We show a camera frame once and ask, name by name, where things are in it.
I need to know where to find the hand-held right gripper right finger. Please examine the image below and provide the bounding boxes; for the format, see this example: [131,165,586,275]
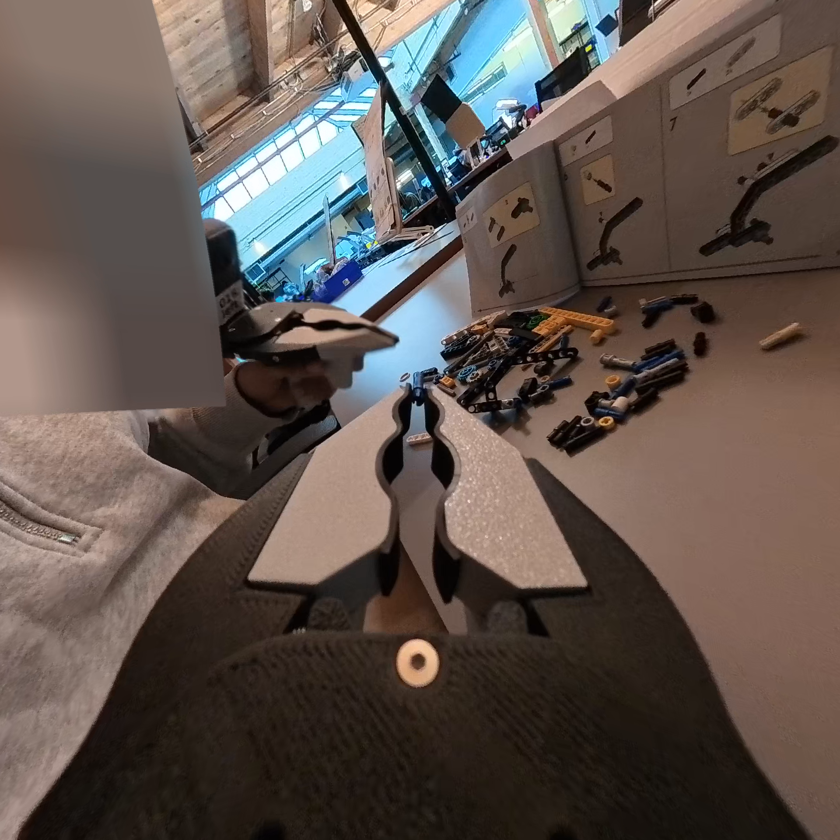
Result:
[424,387,588,601]

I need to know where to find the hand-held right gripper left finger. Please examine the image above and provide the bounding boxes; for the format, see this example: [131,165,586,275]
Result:
[246,388,416,601]

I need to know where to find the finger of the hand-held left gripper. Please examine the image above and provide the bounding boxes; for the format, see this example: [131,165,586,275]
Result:
[283,307,382,332]
[272,325,400,391]

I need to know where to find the person's left forearm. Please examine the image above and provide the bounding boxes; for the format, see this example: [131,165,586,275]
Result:
[147,360,296,501]

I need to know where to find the pile of lego pieces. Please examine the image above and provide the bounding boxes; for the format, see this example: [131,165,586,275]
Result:
[400,292,719,454]

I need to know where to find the lego instruction booklet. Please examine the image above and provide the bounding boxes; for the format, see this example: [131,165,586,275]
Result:
[456,13,840,317]

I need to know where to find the person's left hand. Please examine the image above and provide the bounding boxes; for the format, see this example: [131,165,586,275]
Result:
[282,363,334,406]

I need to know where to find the blue plastic bin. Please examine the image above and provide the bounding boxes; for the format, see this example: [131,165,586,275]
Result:
[320,262,366,301]

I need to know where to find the plywood board stand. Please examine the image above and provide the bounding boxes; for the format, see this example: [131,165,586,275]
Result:
[351,92,435,245]

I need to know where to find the grey sweatshirt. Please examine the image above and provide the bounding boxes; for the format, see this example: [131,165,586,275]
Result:
[0,410,309,828]

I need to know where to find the black and white panel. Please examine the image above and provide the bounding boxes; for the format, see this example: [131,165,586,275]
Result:
[420,72,484,143]

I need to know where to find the black pole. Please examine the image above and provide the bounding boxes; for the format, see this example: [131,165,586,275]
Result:
[330,0,458,210]

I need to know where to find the black computer monitor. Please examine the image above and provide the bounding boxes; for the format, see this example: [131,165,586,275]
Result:
[535,47,597,110]

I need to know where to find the white cardboard box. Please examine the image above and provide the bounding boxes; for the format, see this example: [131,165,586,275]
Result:
[508,0,840,160]

